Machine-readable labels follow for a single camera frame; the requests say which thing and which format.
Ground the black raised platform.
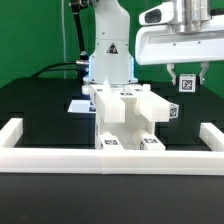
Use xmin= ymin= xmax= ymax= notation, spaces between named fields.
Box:
xmin=0 ymin=78 xmax=224 ymax=122

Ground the white tagged cube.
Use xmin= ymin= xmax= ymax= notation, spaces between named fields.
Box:
xmin=179 ymin=74 xmax=196 ymax=92
xmin=170 ymin=104 xmax=179 ymax=118

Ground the black cable bundle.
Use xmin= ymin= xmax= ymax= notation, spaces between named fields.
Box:
xmin=31 ymin=60 xmax=88 ymax=80

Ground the white U-shaped boundary fence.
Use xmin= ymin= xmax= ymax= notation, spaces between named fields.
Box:
xmin=0 ymin=118 xmax=224 ymax=176

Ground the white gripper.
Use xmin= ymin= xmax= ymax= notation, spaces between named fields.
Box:
xmin=135 ymin=0 xmax=224 ymax=85

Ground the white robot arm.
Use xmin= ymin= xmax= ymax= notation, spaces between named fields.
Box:
xmin=70 ymin=0 xmax=224 ymax=85

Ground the white flat tag board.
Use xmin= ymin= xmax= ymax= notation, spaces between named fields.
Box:
xmin=68 ymin=100 xmax=95 ymax=113

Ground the white chair back frame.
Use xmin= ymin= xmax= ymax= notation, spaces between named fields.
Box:
xmin=82 ymin=84 xmax=171 ymax=123

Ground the white chair seat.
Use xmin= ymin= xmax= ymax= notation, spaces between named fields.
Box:
xmin=95 ymin=113 xmax=157 ymax=151

